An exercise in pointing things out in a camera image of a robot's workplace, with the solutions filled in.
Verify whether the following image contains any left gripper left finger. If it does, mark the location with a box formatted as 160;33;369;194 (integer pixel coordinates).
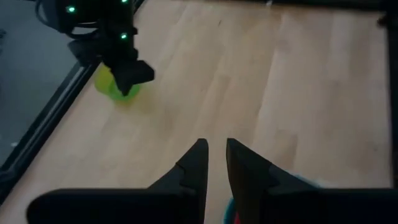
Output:
147;138;210;224

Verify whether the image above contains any small lime green bowl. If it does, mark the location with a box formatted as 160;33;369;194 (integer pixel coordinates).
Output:
93;64;142;101

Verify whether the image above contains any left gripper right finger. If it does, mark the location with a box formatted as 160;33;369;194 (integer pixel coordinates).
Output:
226;138;318;224

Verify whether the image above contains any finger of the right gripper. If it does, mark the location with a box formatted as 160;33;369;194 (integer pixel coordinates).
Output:
108;58;155;97
67;38;104;67

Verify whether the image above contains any black metal table frame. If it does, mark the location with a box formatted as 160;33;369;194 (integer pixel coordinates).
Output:
0;0;398;206

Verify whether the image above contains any small cyan bowl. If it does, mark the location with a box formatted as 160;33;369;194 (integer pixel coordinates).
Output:
221;197;237;224

